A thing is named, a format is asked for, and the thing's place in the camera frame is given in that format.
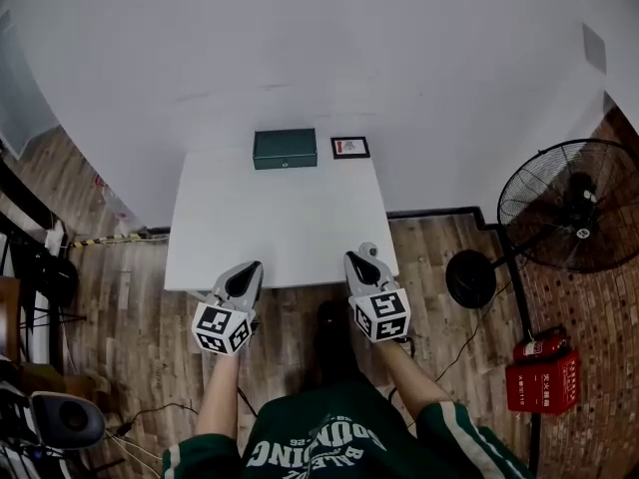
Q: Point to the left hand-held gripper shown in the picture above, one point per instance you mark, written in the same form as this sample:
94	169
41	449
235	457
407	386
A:
219	325

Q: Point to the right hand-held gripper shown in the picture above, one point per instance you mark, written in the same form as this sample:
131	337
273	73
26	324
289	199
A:
382	312

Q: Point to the dark green box drawer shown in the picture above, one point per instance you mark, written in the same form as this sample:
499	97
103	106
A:
269	163

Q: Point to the dark green box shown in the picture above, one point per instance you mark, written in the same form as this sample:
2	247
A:
284	143

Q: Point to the person's right forearm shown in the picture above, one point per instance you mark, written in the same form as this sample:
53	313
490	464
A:
412	377

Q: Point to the person's left forearm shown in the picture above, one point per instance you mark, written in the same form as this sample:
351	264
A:
218	397

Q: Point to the red fire extinguisher box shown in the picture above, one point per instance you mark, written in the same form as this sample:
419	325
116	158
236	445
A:
541	384

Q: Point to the person's black trouser leg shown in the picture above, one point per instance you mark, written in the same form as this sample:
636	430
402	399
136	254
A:
332	352

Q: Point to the person's green printed shirt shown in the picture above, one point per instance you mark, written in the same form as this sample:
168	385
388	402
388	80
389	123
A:
324	432

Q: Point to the yellow black striped strip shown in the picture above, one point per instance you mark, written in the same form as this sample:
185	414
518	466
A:
107	239

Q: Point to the red fire extinguisher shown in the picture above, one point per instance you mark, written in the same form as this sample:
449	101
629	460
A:
539	346

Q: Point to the black framed picture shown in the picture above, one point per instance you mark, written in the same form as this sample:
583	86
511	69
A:
350	147

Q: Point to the grey speaker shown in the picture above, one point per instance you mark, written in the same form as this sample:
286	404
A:
67	419

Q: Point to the black equipment rack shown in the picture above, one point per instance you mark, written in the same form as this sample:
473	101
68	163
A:
30	277

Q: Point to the black standing fan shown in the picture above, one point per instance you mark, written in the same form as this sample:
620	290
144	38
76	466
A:
574	207

